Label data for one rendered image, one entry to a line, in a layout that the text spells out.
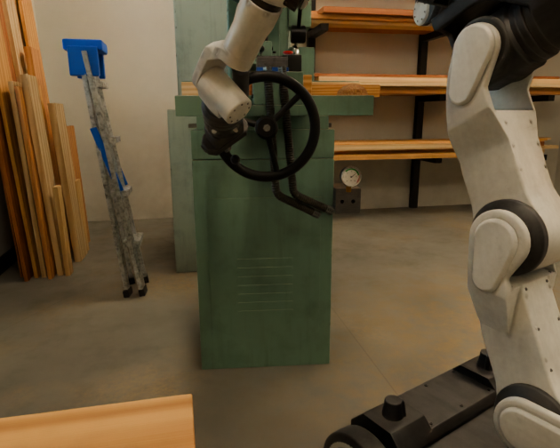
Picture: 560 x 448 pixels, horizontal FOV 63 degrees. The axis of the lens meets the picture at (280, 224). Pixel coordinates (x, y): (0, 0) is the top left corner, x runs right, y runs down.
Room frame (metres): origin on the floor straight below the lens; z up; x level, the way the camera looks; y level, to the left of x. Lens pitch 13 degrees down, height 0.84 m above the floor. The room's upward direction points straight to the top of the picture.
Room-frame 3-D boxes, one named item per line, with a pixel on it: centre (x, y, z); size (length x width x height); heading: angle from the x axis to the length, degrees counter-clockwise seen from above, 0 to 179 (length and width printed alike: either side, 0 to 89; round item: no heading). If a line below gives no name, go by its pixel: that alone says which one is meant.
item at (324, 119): (1.53, 0.06, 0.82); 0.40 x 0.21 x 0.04; 94
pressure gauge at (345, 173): (1.40, -0.21, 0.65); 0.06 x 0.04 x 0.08; 94
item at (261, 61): (1.40, 0.00, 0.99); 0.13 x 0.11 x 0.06; 94
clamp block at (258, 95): (1.40, 0.01, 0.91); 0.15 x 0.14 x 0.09; 94
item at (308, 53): (1.78, -0.08, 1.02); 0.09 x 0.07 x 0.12; 94
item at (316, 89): (1.60, -0.06, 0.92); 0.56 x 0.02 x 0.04; 94
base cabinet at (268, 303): (1.71, 0.07, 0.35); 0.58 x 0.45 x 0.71; 4
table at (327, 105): (1.48, 0.01, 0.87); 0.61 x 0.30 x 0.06; 94
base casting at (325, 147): (1.71, 0.07, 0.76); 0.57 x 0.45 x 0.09; 4
